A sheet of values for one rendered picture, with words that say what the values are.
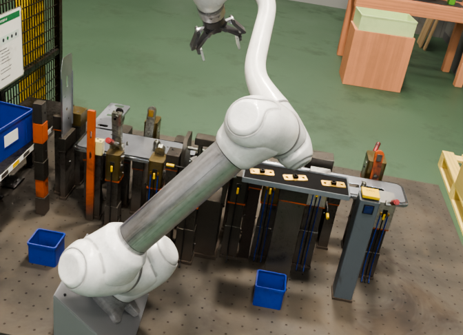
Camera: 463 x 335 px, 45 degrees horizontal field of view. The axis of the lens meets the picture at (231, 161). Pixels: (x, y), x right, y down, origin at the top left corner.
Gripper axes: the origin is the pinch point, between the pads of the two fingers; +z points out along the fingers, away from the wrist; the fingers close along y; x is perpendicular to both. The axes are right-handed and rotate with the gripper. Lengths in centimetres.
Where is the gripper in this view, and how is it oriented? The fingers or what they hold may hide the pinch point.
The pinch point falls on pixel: (220, 50)
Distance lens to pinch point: 207.1
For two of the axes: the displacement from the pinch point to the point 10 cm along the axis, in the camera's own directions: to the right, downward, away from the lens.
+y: 9.5, -3.1, 0.3
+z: 1.1, 4.1, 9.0
